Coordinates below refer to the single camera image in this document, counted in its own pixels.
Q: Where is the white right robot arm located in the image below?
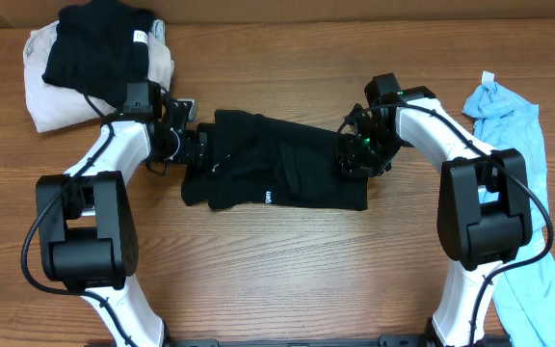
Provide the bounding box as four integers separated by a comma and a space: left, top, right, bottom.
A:
335, 73, 532, 346

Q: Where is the light blue t-shirt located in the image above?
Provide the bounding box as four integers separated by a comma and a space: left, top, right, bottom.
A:
461, 70, 555, 347

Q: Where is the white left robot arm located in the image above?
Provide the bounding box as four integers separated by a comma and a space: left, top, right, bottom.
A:
20, 80, 207, 346

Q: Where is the black t-shirt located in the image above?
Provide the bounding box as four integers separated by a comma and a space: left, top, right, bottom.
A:
181, 110, 368, 211

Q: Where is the folded black garment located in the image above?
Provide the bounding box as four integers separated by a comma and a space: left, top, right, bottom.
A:
42, 0, 155, 107

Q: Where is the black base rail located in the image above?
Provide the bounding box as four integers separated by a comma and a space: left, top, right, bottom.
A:
84, 332, 513, 347

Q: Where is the folded beige garment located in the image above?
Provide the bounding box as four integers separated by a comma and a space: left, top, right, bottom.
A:
23, 19, 174, 133

